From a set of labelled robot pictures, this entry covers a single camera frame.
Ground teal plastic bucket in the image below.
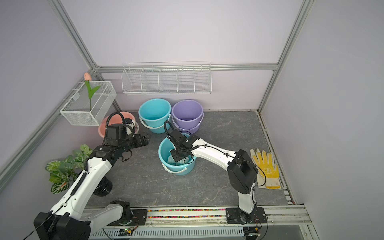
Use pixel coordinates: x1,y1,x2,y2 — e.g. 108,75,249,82
158,138,197,176
139,99,172,134

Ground light green microfiber cloth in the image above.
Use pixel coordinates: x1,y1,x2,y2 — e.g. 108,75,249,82
167,155,194,166

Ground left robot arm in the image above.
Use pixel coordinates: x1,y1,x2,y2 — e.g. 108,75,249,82
34,124,151,240

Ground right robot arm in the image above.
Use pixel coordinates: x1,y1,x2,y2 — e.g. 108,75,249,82
167,130,259,214

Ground pink plastic bucket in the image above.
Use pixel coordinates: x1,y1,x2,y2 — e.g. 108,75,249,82
98,112,140,138

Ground purple plastic bucket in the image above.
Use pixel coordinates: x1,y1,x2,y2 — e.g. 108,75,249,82
172,100,204,134

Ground potted green leafy plant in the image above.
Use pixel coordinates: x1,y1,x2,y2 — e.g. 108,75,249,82
45,145,93,195

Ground artificial pink tulip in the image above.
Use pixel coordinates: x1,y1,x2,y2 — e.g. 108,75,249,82
84,73,101,112

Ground yellow white work gloves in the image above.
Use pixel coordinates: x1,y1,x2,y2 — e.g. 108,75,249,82
250,149,281,190

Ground black corrugated cable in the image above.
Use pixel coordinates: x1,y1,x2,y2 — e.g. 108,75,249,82
163,119,193,151

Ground white wire basket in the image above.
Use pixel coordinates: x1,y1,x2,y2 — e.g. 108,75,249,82
60,81,117,126

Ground long white wire shelf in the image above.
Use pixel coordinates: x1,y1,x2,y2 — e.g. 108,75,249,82
121,62,212,95

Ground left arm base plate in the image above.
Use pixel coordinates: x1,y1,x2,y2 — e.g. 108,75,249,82
109,209,148,227

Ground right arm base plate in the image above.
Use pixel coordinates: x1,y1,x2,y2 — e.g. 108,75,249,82
226,207,268,225

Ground white slotted cable duct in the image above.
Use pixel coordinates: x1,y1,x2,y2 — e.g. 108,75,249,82
90,226,245,240

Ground rail with coloured beads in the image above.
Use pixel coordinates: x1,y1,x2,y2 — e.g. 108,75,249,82
131,205,313,228

